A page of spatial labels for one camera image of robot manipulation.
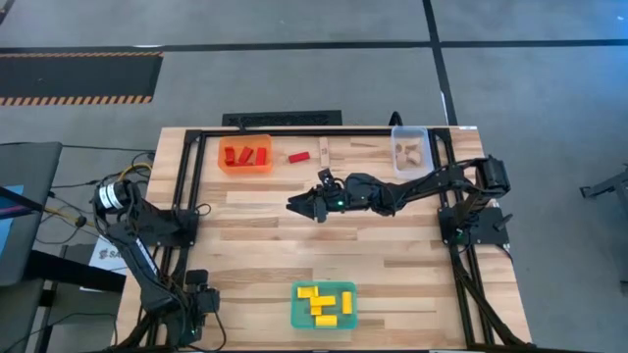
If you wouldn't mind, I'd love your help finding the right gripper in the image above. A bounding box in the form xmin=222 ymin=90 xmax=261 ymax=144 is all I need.
xmin=286 ymin=172 xmax=394 ymax=225

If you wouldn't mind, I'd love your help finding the orange plastic bin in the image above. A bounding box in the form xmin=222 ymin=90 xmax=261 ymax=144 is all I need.
xmin=217 ymin=133 xmax=275 ymax=177

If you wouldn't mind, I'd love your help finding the black power strip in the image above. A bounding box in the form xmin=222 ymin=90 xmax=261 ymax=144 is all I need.
xmin=221 ymin=109 xmax=343 ymax=128

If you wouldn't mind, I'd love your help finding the teal plastic bin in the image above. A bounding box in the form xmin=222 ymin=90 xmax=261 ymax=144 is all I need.
xmin=289 ymin=280 xmax=358 ymax=330

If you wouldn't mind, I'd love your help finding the white printed paper sheet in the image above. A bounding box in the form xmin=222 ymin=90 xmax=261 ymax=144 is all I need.
xmin=88 ymin=231 xmax=132 ymax=274

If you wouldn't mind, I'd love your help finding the clear plastic bin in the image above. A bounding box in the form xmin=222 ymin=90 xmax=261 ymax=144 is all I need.
xmin=390 ymin=126 xmax=435 ymax=180

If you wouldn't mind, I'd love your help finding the black furniture beam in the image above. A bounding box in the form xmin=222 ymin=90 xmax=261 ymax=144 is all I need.
xmin=24 ymin=249 xmax=128 ymax=294

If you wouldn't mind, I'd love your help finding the black bar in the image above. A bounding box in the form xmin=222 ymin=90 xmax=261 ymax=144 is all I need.
xmin=0 ymin=185 xmax=44 ymax=216

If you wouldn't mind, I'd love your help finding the blue screen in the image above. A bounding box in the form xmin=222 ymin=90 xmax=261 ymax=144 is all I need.
xmin=0 ymin=184 xmax=26 ymax=259

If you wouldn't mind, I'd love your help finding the grey desk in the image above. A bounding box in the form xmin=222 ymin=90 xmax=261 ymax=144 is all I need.
xmin=0 ymin=141 xmax=64 ymax=288

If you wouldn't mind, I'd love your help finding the black hazard-striped floor mat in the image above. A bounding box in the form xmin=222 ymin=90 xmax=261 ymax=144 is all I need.
xmin=0 ymin=51 xmax=165 ymax=107

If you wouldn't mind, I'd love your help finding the black aluminium table frame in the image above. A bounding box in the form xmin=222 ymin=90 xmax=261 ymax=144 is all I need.
xmin=115 ymin=126 xmax=534 ymax=353

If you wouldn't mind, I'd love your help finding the yellow cable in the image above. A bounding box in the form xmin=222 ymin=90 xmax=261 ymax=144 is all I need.
xmin=117 ymin=163 xmax=154 ymax=183

